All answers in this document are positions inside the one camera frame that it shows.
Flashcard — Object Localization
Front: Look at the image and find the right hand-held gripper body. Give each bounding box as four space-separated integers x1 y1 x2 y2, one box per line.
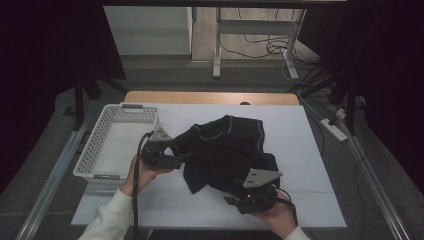
234 168 284 215

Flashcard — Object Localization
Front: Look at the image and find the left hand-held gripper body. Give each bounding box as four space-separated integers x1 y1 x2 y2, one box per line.
140 127 174 169

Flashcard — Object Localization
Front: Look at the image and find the dark navy knit vest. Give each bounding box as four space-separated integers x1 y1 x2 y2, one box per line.
171 114 282 201

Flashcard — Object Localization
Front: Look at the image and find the white perforated plastic basket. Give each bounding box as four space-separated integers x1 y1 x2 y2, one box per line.
72 103 161 185

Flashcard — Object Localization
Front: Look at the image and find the person's left hand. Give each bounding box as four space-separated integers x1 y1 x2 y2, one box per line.
119 155 174 197

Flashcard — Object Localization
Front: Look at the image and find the person's right hand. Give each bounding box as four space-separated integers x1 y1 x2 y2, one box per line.
252 189 298 240

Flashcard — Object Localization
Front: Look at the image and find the wooden table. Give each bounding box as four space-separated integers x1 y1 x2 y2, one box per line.
123 90 301 107

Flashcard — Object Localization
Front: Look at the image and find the black metal stand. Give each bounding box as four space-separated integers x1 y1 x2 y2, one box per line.
73 68 128 132
328 64 360 136

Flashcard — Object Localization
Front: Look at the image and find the white power strip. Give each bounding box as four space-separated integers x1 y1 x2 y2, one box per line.
320 118 349 143

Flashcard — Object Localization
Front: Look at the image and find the white cabinet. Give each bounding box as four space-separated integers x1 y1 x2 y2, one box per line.
103 5 194 56

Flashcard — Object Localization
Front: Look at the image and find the dark curtain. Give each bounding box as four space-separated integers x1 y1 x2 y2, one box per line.
0 0 127 195
298 0 424 188

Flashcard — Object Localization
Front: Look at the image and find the black overhead bar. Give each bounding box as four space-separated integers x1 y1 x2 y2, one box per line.
99 0 348 10

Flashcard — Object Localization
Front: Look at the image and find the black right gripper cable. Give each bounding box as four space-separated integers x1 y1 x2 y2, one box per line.
274 188 300 228

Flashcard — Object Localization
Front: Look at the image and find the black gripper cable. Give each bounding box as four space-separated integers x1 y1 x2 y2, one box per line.
131 131 154 240
274 188 300 228

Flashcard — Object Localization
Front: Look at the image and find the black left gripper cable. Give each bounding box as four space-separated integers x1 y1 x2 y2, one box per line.
131 131 154 240

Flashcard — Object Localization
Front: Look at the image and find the aluminium rail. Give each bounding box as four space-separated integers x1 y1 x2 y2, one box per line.
14 116 91 240
336 116 411 240

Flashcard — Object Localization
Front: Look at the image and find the bundle of floor cables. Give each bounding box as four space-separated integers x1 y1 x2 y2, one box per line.
219 8 323 68

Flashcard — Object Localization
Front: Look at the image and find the white metal desk frame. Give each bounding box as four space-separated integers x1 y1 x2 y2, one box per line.
212 7 307 80

